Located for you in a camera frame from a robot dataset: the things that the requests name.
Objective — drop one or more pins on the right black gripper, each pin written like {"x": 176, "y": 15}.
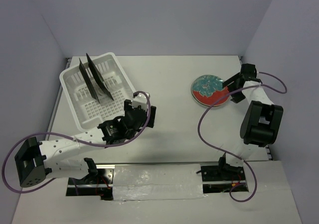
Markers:
{"x": 235, "y": 78}

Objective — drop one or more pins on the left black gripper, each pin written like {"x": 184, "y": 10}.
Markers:
{"x": 126, "y": 105}

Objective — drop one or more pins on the large red teal floral plate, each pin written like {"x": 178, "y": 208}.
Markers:
{"x": 207, "y": 89}

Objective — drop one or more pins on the black square plate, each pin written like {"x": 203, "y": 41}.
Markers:
{"x": 88, "y": 81}
{"x": 98, "y": 77}

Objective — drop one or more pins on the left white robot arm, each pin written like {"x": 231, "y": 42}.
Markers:
{"x": 37, "y": 160}

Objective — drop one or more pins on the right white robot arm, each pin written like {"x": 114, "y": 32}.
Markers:
{"x": 261, "y": 122}

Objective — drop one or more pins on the white plastic dish rack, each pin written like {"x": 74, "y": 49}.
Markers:
{"x": 86, "y": 111}

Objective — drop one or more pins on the white foam front board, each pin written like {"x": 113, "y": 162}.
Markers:
{"x": 273, "y": 203}

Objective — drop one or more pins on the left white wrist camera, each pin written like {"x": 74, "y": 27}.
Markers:
{"x": 140, "y": 100}

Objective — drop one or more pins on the metal base rail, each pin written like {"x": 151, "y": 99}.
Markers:
{"x": 148, "y": 182}

